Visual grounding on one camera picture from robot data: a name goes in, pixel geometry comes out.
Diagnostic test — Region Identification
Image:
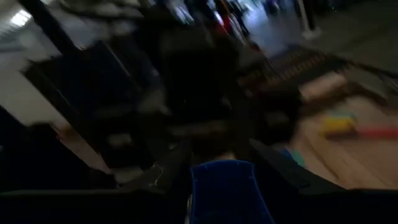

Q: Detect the pink long block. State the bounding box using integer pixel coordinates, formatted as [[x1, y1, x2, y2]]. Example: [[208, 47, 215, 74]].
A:
[[356, 124, 398, 140]]

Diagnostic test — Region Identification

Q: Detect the yellow long block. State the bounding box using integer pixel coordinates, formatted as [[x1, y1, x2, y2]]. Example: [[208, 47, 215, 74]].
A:
[[320, 115, 358, 138]]

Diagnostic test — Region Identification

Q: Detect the teal long block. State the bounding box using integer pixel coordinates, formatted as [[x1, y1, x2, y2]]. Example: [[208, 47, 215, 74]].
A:
[[289, 149, 307, 169]]

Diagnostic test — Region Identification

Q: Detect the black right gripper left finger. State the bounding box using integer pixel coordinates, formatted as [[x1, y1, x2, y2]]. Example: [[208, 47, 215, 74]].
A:
[[119, 145, 193, 224]]

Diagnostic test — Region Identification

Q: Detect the black desk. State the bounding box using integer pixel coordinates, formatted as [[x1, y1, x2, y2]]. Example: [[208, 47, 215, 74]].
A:
[[23, 40, 162, 169]]

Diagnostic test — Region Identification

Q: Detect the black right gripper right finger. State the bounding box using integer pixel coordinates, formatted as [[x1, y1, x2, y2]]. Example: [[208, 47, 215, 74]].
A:
[[248, 139, 346, 224]]

